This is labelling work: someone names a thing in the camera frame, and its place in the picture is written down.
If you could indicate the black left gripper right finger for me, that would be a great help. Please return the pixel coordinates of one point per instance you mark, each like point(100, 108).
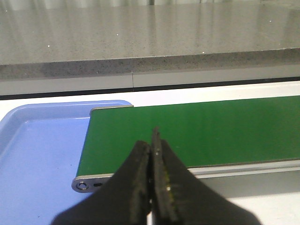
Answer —
point(181, 199)

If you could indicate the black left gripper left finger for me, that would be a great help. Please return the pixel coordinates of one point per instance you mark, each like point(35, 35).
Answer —
point(122, 200)

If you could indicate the green conveyor belt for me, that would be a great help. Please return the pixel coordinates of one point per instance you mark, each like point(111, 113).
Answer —
point(200, 134)

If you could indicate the blue plastic tray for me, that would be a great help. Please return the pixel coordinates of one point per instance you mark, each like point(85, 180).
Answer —
point(40, 148)

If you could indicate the grey stone counter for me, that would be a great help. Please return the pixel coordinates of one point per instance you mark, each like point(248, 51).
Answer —
point(72, 50)

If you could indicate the white pleated curtain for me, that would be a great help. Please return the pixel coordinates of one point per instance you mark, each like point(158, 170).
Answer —
point(15, 5)

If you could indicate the aluminium conveyor frame rail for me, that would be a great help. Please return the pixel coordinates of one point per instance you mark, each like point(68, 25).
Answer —
point(91, 183)

